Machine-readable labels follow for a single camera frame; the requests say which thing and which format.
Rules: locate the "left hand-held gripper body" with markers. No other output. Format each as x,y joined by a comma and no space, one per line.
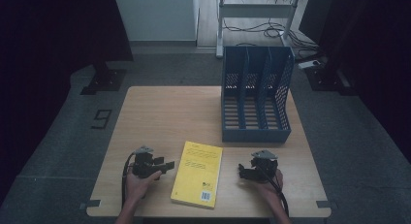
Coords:
142,166

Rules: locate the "grey tape strip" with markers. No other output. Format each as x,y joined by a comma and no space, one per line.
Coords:
92,204
325,204

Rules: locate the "black stand base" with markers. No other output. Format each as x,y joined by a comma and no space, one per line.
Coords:
326,80
105,80

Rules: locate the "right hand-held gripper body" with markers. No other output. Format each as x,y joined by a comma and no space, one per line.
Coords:
266,166

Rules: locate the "yellow paperback book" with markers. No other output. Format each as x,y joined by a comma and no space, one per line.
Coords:
197,175

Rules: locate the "person's right hand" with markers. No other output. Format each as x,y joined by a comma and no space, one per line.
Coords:
271,190

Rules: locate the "blue plastic file rack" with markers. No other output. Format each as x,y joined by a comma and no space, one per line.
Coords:
255,133

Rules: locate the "white power strip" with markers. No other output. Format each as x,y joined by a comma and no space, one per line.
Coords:
308,64

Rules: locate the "white metal desk frame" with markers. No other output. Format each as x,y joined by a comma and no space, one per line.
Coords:
255,10

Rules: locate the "dark curtain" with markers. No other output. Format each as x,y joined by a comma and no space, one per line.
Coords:
371,39
48,39

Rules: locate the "person's left hand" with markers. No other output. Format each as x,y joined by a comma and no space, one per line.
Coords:
137,188

